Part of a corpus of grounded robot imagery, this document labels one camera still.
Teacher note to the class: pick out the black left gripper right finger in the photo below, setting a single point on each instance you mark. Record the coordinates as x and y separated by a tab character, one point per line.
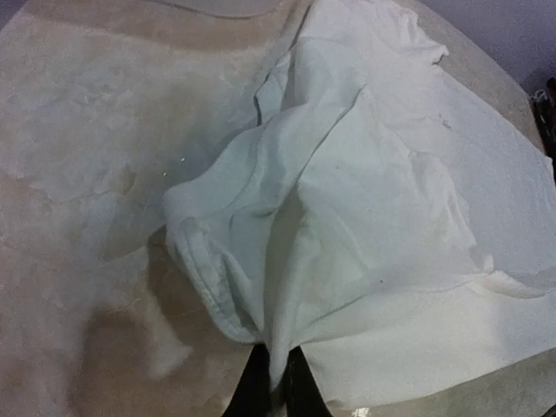
302	395

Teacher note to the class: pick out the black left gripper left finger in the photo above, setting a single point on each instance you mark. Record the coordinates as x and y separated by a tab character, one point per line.
251	397

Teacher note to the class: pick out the white plastic laundry basket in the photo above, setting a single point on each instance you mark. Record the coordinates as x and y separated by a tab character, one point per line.
227	8

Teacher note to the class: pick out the white cloth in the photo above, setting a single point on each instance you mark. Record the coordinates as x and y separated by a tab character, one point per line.
380	215

